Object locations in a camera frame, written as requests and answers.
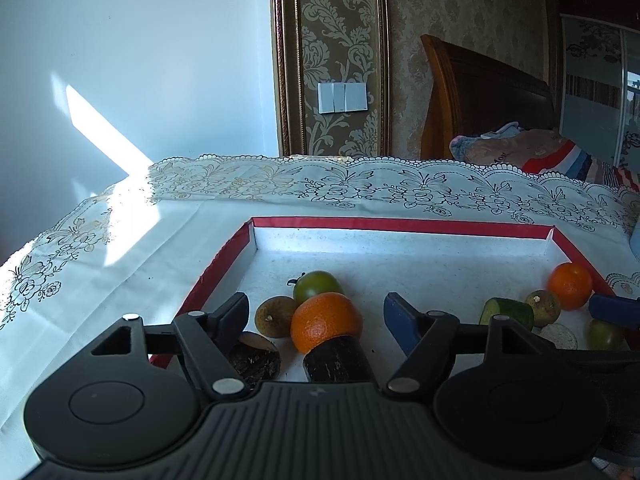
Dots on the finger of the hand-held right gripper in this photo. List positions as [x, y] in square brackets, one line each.
[612, 311]

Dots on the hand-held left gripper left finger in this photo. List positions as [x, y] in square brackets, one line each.
[232, 312]

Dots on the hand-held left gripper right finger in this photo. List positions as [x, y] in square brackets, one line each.
[402, 317]

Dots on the green tangerine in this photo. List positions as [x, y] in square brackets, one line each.
[605, 336]

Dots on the small potato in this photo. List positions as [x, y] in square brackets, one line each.
[272, 316]

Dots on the red shallow cardboard box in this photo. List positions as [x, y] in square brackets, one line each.
[400, 270]

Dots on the orange tangerine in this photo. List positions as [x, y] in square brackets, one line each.
[325, 322]
[570, 285]

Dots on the brown longan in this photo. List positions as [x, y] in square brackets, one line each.
[544, 307]

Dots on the green tomato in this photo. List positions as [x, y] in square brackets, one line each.
[317, 285]

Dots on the green cucumber piece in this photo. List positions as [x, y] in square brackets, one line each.
[492, 307]

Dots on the light blue electric kettle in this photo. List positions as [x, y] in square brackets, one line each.
[636, 240]

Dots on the red white striped cloth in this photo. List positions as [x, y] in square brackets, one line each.
[575, 157]

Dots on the pink patterned blanket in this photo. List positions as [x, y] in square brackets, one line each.
[515, 150]

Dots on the wardrobe with sliding doors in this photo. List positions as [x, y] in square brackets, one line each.
[595, 85]

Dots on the wooden bed headboard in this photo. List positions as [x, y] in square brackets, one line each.
[480, 100]

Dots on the white wall switch panel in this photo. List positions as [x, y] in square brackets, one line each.
[342, 97]

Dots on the gold wall moulding frame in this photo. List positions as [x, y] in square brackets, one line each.
[280, 60]

